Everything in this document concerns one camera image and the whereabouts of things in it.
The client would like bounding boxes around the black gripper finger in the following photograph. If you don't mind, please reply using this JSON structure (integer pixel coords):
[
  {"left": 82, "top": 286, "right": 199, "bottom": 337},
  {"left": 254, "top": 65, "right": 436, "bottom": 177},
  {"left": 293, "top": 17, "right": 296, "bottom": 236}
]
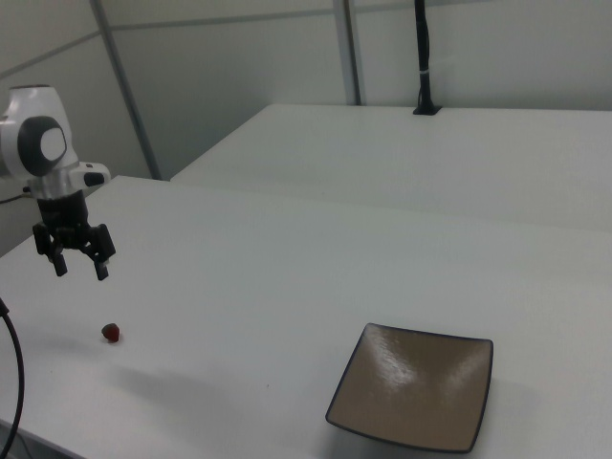
[
  {"left": 80, "top": 222, "right": 119, "bottom": 283},
  {"left": 32, "top": 221, "right": 69, "bottom": 278}
]

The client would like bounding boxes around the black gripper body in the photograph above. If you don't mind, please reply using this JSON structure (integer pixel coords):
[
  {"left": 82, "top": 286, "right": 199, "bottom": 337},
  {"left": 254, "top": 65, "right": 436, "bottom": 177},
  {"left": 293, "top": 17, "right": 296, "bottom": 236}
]
[{"left": 35, "top": 189, "right": 98, "bottom": 251}]

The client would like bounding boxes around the square brown ceramic plate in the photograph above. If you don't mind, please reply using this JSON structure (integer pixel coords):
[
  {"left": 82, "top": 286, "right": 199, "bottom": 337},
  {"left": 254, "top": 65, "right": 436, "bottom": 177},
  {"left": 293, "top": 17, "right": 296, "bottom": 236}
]
[{"left": 324, "top": 321, "right": 495, "bottom": 454}]

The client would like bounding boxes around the black cable with metal connector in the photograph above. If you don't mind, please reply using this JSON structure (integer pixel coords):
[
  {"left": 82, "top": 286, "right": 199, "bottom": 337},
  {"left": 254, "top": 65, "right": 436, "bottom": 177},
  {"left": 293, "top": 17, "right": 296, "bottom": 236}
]
[{"left": 0, "top": 295, "right": 26, "bottom": 453}]

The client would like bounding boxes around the grey metal partition post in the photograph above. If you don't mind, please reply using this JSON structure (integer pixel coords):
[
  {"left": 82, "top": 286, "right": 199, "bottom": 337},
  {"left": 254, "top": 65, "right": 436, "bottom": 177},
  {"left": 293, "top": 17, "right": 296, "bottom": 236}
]
[
  {"left": 90, "top": 0, "right": 164, "bottom": 182},
  {"left": 333, "top": 0, "right": 368, "bottom": 107}
]

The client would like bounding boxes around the black camera stand pole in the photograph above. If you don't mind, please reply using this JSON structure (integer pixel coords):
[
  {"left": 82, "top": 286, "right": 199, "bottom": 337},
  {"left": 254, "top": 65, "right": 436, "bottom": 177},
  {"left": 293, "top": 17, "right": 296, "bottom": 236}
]
[{"left": 412, "top": 0, "right": 444, "bottom": 118}]

